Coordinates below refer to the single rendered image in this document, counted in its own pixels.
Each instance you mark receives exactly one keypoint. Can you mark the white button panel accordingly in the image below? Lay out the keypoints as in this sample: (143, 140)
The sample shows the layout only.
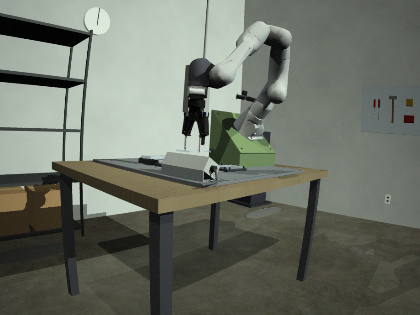
(194, 167)

